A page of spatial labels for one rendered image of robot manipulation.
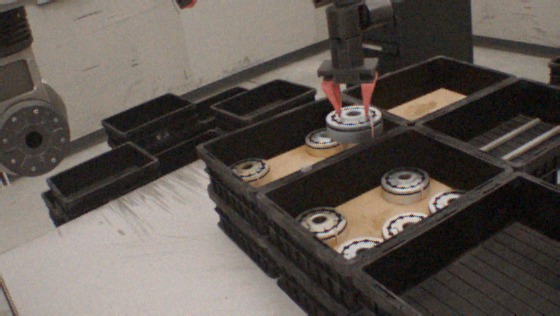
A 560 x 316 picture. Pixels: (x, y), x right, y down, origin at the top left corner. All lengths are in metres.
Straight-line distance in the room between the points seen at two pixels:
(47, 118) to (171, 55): 3.32
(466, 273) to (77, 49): 3.43
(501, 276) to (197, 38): 3.71
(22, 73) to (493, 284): 0.89
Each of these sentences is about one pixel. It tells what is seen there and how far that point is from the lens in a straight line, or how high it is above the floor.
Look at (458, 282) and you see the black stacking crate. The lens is 0.95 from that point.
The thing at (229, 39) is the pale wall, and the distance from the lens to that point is 4.55.
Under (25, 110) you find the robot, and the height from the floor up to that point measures 1.19.
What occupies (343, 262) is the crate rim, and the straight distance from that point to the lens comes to 0.84.
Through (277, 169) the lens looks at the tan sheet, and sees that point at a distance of 1.34.
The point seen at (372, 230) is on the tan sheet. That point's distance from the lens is 1.07.
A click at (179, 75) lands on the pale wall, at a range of 4.36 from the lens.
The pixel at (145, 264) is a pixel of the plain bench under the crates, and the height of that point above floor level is 0.70.
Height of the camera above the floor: 1.45
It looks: 26 degrees down
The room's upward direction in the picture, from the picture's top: 10 degrees counter-clockwise
